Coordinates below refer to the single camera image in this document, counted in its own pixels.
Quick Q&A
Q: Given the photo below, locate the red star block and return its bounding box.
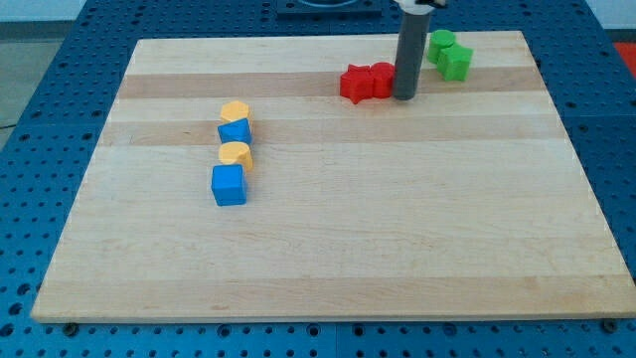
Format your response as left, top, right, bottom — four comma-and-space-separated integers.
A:
340, 64, 374, 104

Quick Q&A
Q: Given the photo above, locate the wooden board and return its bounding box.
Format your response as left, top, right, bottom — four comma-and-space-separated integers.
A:
32, 31, 635, 323

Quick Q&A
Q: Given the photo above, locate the green cylinder block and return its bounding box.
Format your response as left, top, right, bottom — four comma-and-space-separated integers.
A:
427, 29, 456, 64

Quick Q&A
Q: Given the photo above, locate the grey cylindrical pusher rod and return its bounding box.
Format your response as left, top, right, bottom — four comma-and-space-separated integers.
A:
393, 6, 433, 100

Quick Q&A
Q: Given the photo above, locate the green star block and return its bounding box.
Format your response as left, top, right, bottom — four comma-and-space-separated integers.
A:
437, 44, 474, 82

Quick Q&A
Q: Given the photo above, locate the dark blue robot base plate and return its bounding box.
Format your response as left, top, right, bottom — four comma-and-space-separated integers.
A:
274, 0, 383, 18

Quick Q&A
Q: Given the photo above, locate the yellow semicircle block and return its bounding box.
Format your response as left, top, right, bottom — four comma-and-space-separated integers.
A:
218, 141, 253, 171

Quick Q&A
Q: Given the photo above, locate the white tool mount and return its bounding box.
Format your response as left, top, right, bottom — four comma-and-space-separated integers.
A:
395, 0, 447, 13

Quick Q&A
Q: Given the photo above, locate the yellow hexagon block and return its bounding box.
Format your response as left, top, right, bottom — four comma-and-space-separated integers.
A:
220, 100, 251, 123

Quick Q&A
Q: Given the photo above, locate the red cylinder block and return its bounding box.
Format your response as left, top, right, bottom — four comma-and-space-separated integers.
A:
371, 62, 395, 98

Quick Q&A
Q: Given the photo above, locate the blue cube block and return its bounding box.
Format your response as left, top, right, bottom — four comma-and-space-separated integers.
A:
211, 164, 247, 206

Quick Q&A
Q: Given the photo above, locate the blue triangle block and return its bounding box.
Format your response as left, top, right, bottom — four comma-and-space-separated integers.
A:
218, 118, 252, 144

